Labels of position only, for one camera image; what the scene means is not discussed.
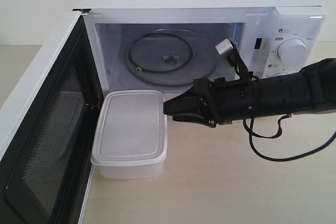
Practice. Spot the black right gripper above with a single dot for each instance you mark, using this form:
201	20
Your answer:
213	102

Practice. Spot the white lidded plastic container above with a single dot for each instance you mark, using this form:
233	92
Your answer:
130	141

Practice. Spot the white microwave door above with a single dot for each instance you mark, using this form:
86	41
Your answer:
48	123

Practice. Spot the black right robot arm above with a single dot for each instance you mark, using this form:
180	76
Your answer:
309	91

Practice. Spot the white Midea microwave oven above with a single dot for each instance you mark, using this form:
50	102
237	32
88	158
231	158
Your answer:
256	27

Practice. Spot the glass turntable plate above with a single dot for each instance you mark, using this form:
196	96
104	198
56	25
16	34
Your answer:
171	58

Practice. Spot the white lower timer knob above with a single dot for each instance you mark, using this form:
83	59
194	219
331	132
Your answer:
279	74

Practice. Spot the white upper power knob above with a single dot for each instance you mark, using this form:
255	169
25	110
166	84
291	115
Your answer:
292	51

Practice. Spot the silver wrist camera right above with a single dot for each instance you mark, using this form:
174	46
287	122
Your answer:
225	47

